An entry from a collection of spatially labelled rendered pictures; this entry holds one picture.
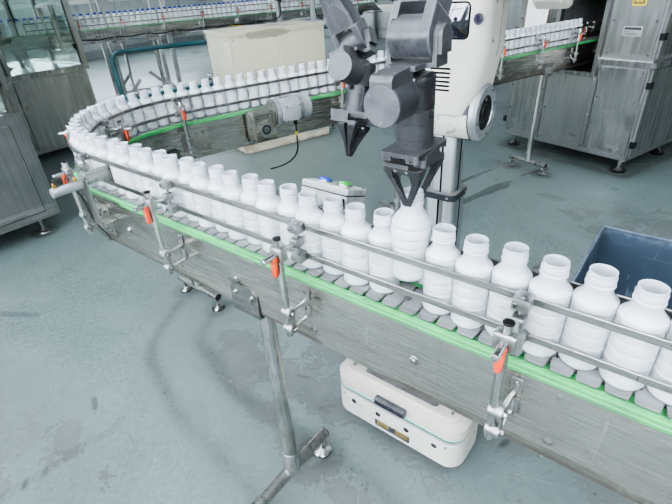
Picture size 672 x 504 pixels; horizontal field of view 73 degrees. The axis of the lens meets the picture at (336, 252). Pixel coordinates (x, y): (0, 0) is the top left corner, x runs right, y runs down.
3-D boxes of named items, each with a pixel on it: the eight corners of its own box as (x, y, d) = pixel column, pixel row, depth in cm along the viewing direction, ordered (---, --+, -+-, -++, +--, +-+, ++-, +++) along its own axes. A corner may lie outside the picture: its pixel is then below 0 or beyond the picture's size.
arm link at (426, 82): (443, 64, 66) (408, 63, 69) (421, 73, 61) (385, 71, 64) (440, 112, 69) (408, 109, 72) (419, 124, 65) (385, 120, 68)
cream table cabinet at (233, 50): (304, 123, 578) (295, 20, 517) (331, 133, 533) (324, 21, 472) (224, 142, 527) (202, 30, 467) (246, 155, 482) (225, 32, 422)
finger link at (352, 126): (349, 157, 102) (356, 114, 99) (324, 152, 105) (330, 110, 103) (365, 158, 107) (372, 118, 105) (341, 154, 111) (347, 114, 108)
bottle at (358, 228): (372, 270, 95) (371, 199, 87) (372, 287, 90) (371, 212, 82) (344, 271, 96) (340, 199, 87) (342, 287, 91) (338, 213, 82)
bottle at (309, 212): (327, 269, 97) (321, 198, 88) (299, 270, 97) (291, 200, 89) (328, 254, 102) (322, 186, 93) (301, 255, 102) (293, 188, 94)
